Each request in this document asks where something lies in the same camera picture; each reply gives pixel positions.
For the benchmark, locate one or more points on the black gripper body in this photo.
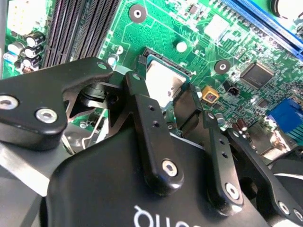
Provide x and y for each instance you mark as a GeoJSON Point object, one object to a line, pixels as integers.
{"type": "Point", "coordinates": [99, 194]}

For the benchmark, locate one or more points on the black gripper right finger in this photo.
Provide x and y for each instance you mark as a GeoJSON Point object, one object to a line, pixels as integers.
{"type": "Point", "coordinates": [188, 108]}

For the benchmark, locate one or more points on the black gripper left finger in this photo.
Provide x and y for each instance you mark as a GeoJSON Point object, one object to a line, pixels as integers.
{"type": "Point", "coordinates": [30, 99]}

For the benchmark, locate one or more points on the silver CPU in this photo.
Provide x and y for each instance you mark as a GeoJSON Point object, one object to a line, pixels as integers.
{"type": "Point", "coordinates": [163, 80]}

